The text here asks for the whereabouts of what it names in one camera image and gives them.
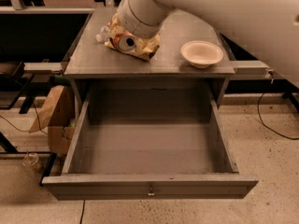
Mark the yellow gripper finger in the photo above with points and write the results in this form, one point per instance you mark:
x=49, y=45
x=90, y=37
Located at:
x=116, y=30

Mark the red coke can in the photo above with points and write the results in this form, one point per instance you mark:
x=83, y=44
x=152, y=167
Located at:
x=124, y=43

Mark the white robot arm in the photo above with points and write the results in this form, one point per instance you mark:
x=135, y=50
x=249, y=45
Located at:
x=267, y=29

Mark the open grey top drawer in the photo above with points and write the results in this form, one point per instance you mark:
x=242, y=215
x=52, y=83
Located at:
x=110, y=159

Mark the metal drawer knob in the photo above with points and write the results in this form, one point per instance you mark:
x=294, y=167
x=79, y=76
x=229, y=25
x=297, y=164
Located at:
x=151, y=192

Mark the clear plastic water bottle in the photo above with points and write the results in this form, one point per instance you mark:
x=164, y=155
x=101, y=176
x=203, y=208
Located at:
x=103, y=36

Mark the yellow brown chip bag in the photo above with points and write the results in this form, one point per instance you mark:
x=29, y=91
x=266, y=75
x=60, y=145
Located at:
x=145, y=48

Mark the grey cabinet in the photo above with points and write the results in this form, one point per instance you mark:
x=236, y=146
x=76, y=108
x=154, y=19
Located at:
x=166, y=89

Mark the white bowl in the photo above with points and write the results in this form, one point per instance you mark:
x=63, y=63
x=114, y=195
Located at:
x=201, y=54

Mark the brown cardboard box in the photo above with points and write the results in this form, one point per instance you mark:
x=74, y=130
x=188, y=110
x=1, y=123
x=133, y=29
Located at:
x=57, y=115

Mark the clear plastic cup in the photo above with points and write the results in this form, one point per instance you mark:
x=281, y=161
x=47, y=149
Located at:
x=32, y=161

